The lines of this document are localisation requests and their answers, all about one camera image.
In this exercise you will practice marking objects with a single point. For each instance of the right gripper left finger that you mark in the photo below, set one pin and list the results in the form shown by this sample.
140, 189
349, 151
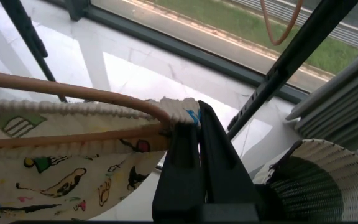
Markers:
179, 186

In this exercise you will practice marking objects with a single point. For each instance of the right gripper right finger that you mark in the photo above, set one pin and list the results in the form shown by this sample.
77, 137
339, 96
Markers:
225, 183

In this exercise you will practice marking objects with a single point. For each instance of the cream printed garment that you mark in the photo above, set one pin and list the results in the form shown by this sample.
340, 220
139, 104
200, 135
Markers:
57, 168

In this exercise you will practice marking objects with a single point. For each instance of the white laundry basket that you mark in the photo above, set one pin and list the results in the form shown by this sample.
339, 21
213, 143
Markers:
346, 180

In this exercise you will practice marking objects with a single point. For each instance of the black clothes rack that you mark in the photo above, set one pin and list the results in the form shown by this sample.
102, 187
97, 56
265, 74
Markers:
294, 49

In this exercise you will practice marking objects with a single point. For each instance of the window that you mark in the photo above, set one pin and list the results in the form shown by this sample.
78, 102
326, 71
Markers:
197, 28

